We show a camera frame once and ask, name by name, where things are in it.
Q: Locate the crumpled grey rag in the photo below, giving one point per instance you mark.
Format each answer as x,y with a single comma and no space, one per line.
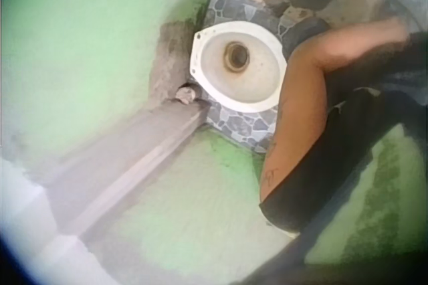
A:
185,94

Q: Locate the white ceramic toilet bowl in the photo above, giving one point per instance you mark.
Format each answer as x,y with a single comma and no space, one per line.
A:
217,74

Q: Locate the grey concrete ledge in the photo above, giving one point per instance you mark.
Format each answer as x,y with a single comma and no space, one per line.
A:
117,161

